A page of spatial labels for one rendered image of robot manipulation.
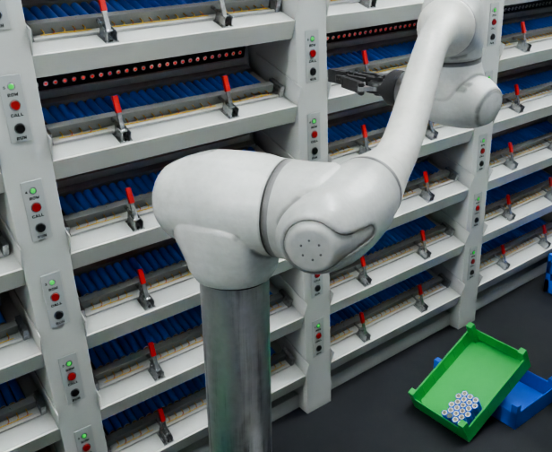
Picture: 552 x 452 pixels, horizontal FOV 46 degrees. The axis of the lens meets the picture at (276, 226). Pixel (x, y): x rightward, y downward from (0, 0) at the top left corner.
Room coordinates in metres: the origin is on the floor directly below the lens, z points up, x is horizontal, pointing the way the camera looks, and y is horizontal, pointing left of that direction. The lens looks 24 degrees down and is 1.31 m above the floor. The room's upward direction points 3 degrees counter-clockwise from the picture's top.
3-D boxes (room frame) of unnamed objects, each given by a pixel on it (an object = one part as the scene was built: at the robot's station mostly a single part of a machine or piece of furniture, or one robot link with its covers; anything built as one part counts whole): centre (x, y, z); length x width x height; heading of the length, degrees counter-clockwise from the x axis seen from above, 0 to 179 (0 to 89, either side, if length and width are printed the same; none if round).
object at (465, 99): (1.23, -0.36, 1.02); 0.16 x 0.11 x 0.13; 36
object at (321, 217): (0.75, -0.07, 0.98); 0.18 x 0.14 x 0.13; 151
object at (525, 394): (1.62, -0.64, 0.04); 0.30 x 0.20 x 0.08; 36
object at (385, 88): (1.38, -0.26, 1.01); 0.09 x 0.08 x 0.07; 36
